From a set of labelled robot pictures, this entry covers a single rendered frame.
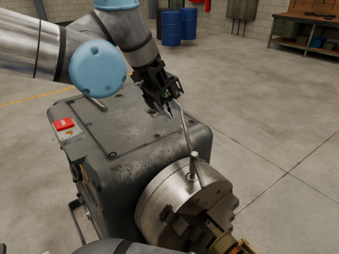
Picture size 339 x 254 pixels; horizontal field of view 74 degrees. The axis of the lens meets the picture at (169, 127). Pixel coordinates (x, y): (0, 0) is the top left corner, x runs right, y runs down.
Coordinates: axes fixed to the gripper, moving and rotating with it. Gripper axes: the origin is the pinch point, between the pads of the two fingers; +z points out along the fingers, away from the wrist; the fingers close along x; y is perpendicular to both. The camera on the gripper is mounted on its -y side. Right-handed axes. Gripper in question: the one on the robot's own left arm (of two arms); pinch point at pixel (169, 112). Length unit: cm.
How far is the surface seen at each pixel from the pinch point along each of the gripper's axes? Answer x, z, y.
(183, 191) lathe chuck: -12.5, 9.7, 16.5
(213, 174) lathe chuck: -2.4, 15.0, 16.3
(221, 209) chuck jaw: -6.8, 24.8, 21.5
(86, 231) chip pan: -62, 63, -37
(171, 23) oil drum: 302, 223, -498
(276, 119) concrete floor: 170, 229, -84
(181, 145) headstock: -2.1, 13.8, 1.5
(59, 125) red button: -28.3, -1.7, -29.7
